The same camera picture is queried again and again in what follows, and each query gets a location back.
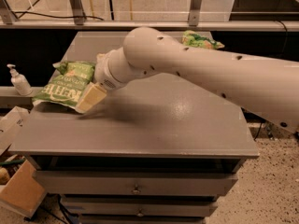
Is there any white pump bottle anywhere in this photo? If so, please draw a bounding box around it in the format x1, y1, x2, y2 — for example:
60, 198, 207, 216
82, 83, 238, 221
7, 64, 33, 96

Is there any crumpled green chip bag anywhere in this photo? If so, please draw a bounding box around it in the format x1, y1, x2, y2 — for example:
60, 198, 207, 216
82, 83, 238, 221
182, 30, 224, 49

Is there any cardboard box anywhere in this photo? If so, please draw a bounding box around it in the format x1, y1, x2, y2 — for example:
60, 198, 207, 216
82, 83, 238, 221
0, 106, 46, 218

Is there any green Kettle chip bag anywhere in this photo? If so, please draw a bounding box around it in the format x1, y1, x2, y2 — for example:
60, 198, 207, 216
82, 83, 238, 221
32, 61, 95, 108

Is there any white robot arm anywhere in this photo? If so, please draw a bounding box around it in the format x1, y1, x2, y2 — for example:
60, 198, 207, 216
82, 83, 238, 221
76, 27, 299, 133

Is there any metal railing frame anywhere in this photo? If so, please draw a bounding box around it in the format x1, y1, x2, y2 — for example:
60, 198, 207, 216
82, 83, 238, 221
0, 0, 299, 32

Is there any grey drawer cabinet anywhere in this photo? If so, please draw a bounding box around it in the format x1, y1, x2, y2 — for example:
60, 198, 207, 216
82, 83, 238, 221
8, 31, 260, 224

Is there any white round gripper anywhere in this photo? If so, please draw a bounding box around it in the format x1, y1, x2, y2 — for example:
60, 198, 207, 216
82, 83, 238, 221
75, 48, 147, 114

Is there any black cable on floor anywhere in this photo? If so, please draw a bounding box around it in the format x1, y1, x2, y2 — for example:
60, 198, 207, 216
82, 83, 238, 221
12, 10, 105, 21

